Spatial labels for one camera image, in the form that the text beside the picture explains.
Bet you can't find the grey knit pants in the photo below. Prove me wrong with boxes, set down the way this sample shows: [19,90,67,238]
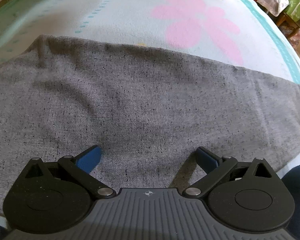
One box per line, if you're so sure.
[0,35,300,213]

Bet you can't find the floral pastel bed sheet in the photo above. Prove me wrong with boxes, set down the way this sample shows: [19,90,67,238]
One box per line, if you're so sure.
[0,0,300,225]

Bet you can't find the wooden side table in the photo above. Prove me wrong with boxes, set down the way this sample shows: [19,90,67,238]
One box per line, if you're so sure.
[276,12,300,41]

